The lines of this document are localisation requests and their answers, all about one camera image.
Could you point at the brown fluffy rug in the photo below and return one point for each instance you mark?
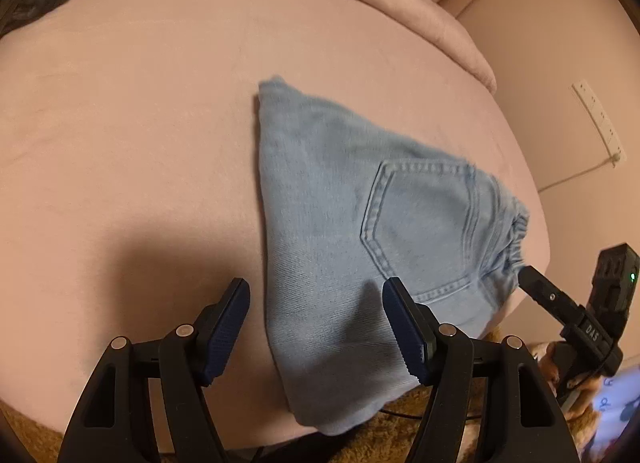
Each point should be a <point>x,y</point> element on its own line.
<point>375,443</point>

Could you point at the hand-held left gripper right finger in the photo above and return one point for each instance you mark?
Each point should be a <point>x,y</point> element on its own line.
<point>405,333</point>

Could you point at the light blue printed cloth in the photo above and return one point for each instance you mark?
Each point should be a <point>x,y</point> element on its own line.
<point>617,413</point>

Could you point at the white wall power strip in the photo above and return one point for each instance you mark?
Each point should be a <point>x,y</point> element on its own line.
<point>600,118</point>

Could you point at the light blue denim pants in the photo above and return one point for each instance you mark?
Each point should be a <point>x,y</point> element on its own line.
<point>320,223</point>

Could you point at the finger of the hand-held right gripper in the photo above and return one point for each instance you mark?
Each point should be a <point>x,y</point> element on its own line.
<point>550,298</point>

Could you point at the pink bed blanket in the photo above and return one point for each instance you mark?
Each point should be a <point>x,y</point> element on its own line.
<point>150,118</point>

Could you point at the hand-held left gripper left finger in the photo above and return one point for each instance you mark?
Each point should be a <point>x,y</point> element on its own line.
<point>227,333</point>

